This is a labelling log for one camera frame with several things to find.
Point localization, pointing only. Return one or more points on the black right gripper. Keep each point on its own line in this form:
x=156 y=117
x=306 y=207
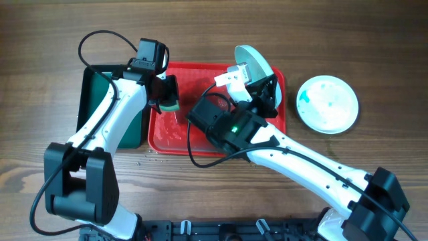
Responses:
x=263 y=100

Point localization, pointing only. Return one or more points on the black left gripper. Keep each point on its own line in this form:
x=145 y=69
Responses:
x=173 y=92

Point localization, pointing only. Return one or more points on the green scrubbing sponge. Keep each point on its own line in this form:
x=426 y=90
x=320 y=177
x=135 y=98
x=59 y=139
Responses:
x=170 y=107

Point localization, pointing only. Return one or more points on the white plate tray corner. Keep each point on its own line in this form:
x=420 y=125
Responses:
x=259 y=71

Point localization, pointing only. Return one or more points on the white plate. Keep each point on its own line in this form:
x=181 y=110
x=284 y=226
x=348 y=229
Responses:
x=327 y=105

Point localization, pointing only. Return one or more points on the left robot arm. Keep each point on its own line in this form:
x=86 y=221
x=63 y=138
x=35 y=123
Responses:
x=80 y=180

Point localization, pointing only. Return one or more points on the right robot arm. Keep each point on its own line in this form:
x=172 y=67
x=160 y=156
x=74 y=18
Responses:
x=363 y=206

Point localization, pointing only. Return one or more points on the red plastic tray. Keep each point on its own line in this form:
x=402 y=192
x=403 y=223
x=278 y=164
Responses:
x=167 y=132

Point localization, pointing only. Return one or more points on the black tray with green liquid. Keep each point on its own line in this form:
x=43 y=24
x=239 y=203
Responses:
x=94 y=89

